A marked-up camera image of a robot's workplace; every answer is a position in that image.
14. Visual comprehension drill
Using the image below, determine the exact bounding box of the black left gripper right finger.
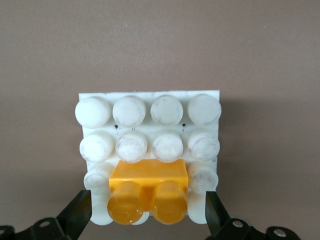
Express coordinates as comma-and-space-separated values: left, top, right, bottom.
204, 191, 301, 240

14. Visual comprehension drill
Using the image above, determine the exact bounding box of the white studded base plate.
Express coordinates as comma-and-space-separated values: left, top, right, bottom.
74, 89, 223, 226

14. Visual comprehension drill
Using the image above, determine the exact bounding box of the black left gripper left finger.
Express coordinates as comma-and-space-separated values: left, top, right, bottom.
0, 189, 92, 240

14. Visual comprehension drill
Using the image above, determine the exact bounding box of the yellow two-stud block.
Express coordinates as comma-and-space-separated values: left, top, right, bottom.
106, 159, 189, 225

